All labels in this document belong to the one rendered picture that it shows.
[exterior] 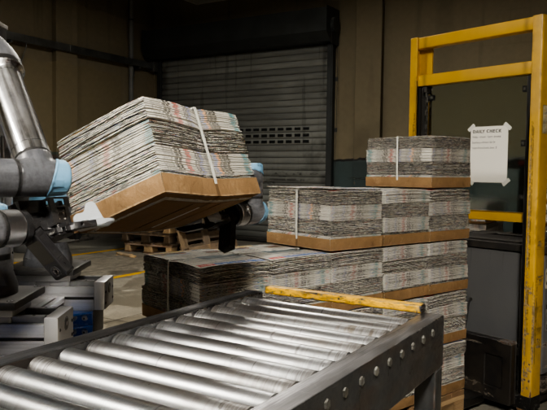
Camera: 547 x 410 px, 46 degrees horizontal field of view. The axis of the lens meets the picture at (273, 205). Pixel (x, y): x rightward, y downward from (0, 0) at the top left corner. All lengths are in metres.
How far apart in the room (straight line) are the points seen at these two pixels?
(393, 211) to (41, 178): 1.64
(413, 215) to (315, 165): 7.03
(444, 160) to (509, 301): 0.90
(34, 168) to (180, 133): 0.34
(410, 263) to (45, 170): 1.77
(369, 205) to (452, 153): 0.58
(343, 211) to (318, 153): 7.29
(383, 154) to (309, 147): 6.81
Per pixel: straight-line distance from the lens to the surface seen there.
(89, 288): 2.12
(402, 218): 2.68
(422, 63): 3.67
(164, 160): 1.41
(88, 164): 1.53
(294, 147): 9.90
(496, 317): 3.51
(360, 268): 2.52
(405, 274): 2.73
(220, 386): 1.03
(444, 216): 2.91
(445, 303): 2.97
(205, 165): 1.52
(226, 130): 1.65
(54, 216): 1.40
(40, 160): 1.35
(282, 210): 2.59
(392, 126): 9.30
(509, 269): 3.43
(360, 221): 2.49
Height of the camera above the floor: 1.13
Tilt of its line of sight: 3 degrees down
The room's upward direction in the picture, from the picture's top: 1 degrees clockwise
